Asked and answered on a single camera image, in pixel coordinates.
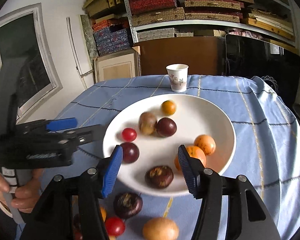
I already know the white oval plate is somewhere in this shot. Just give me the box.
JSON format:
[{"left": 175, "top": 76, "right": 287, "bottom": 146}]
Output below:
[{"left": 102, "top": 94, "right": 236, "bottom": 197}]

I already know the red cherry tomato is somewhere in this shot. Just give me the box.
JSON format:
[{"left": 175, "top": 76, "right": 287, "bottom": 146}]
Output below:
[{"left": 104, "top": 217, "right": 126, "bottom": 237}]

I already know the person's left hand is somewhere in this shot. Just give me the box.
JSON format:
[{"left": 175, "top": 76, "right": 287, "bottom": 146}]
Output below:
[{"left": 0, "top": 169, "right": 44, "bottom": 213}]

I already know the tan speckled pear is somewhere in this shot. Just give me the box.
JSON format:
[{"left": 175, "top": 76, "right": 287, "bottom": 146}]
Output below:
[{"left": 138, "top": 112, "right": 157, "bottom": 135}]

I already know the dark red plum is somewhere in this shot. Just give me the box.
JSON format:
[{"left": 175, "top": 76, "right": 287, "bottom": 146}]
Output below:
[
  {"left": 156, "top": 117, "right": 177, "bottom": 137},
  {"left": 120, "top": 142, "right": 140, "bottom": 164}
]

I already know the blue checked tablecloth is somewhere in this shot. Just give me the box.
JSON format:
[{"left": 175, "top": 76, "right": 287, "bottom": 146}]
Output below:
[{"left": 59, "top": 75, "right": 300, "bottom": 239}]

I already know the pale tan pear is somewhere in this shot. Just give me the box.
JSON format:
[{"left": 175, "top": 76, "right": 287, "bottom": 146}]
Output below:
[{"left": 142, "top": 217, "right": 179, "bottom": 240}]

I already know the white paper cup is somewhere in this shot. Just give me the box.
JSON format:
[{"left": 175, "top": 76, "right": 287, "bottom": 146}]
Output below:
[{"left": 166, "top": 64, "right": 189, "bottom": 93}]

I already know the white metal shelf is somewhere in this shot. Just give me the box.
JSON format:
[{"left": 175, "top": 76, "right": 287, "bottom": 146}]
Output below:
[{"left": 124, "top": 0, "right": 295, "bottom": 46}]

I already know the framed picture panel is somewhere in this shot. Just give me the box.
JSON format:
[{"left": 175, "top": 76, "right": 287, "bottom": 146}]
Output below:
[{"left": 94, "top": 46, "right": 141, "bottom": 82}]

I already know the small yellow-orange fruit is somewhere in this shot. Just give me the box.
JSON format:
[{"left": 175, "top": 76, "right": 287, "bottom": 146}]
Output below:
[{"left": 161, "top": 100, "right": 177, "bottom": 116}]

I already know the streaked orange tomato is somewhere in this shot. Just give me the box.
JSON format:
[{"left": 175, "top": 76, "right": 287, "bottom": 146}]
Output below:
[{"left": 194, "top": 134, "right": 216, "bottom": 155}]

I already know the dark brown mangosteen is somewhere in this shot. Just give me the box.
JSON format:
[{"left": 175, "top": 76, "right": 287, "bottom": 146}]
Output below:
[{"left": 145, "top": 165, "right": 174, "bottom": 189}]

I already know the small red tomato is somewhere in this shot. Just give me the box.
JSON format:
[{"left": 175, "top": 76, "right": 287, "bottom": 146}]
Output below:
[{"left": 121, "top": 127, "right": 137, "bottom": 142}]

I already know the wooden chair back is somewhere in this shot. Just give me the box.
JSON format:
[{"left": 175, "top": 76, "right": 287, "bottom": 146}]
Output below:
[{"left": 135, "top": 36, "right": 225, "bottom": 75}]

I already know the window with white frame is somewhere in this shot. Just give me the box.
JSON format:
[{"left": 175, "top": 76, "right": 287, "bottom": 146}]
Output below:
[{"left": 0, "top": 3, "right": 63, "bottom": 121}]

